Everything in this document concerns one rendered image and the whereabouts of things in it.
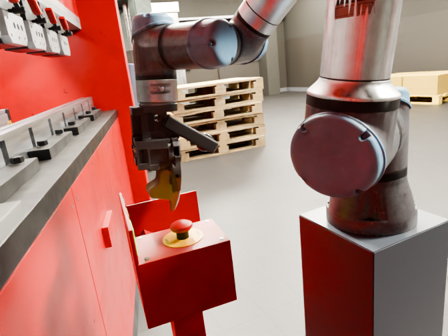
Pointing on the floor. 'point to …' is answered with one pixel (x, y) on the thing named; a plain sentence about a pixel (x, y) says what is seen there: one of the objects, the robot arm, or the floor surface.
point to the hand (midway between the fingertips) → (175, 203)
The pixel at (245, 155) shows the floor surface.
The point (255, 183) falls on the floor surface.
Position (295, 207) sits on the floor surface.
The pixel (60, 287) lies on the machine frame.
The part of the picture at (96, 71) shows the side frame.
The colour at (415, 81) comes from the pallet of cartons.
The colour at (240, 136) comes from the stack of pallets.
